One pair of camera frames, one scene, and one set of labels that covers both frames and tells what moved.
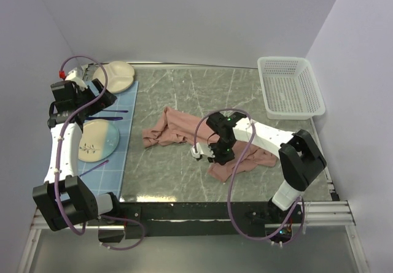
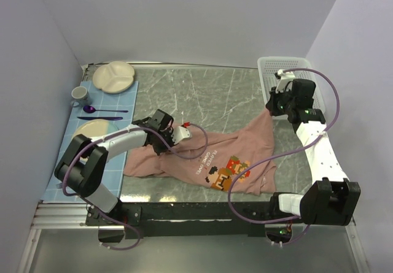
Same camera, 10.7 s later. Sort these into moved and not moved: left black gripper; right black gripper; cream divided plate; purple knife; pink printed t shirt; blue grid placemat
Moved: left black gripper; pink printed t shirt; right black gripper
Not moved: cream divided plate; blue grid placemat; purple knife
